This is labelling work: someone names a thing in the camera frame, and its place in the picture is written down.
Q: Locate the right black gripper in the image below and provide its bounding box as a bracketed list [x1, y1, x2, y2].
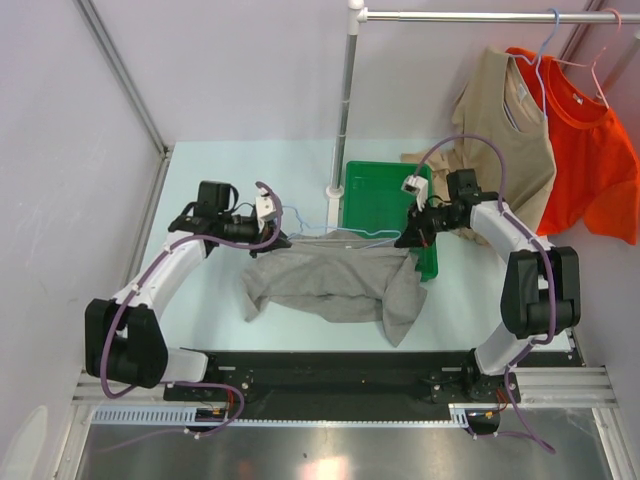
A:
[398, 198, 466, 248]

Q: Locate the light blue hanger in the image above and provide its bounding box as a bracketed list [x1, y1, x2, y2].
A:
[283, 205, 401, 249]

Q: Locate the grey t shirt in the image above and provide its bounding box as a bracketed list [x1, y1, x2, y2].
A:
[241, 242, 427, 347]

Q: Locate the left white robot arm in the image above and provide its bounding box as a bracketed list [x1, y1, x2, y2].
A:
[84, 181, 291, 400]

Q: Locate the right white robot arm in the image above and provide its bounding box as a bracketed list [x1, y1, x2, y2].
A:
[395, 169, 581, 402]

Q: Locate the beige t shirt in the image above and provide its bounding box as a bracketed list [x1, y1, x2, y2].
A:
[426, 48, 556, 234]

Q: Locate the orange t shirt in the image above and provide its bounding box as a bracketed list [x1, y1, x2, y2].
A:
[506, 47, 639, 245]

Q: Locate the blue hanger with beige shirt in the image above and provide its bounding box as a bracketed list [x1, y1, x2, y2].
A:
[503, 7, 561, 127]

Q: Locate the pink hanger with orange shirt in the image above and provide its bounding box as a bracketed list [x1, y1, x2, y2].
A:
[551, 7, 623, 110]

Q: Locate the green plastic bin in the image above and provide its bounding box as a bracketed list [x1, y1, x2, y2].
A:
[341, 159, 441, 284]

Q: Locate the metal clothes rack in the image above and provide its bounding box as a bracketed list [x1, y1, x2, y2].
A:
[326, 1, 639, 228]

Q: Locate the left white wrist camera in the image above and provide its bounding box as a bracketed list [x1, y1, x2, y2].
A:
[255, 181, 282, 222]

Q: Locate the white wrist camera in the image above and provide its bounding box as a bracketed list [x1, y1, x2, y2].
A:
[255, 181, 282, 222]
[401, 175, 429, 212]

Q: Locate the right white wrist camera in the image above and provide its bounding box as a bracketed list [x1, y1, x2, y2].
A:
[401, 175, 429, 212]

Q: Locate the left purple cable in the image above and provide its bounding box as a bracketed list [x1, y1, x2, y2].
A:
[94, 180, 284, 454]

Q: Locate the purple cable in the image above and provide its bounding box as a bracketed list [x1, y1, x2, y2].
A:
[94, 180, 284, 454]
[415, 134, 557, 454]

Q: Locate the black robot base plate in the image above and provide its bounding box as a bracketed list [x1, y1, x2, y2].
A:
[99, 349, 586, 422]

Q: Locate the white slotted cable duct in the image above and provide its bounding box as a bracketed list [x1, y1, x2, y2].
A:
[91, 402, 499, 429]

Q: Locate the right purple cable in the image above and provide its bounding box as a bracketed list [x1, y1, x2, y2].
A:
[415, 134, 557, 454]

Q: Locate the aluminium frame rail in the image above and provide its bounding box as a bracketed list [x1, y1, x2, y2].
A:
[71, 367, 618, 409]

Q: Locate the aluminium corner post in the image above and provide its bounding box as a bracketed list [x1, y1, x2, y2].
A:
[72, 0, 174, 216]

